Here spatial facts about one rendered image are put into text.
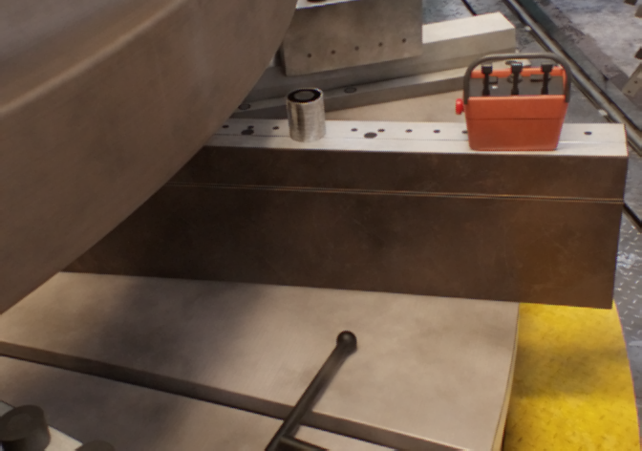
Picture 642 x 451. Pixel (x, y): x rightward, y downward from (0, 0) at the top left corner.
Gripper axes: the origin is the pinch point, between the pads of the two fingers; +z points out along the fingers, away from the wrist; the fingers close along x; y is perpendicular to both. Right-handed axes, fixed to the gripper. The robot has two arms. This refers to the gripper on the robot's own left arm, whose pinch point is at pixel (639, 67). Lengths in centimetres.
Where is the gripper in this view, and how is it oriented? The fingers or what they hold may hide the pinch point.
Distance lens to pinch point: 199.9
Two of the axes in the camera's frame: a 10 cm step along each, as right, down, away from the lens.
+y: -8.8, -4.6, 1.2
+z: -2.4, 6.5, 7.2
